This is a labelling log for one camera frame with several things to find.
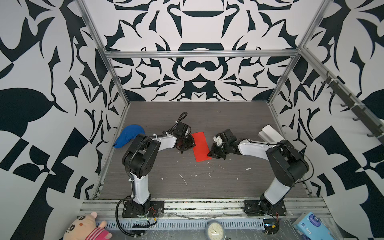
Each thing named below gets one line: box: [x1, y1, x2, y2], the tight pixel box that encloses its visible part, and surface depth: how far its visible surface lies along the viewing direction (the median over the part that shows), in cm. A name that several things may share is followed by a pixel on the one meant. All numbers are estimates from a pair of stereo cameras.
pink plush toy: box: [63, 212, 113, 240], surface depth 65 cm
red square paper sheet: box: [191, 132, 212, 162], surface depth 97 cm
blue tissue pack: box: [292, 211, 335, 240], surface depth 67 cm
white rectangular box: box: [258, 124, 285, 143], surface depth 97 cm
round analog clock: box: [205, 220, 225, 240], surface depth 67 cm
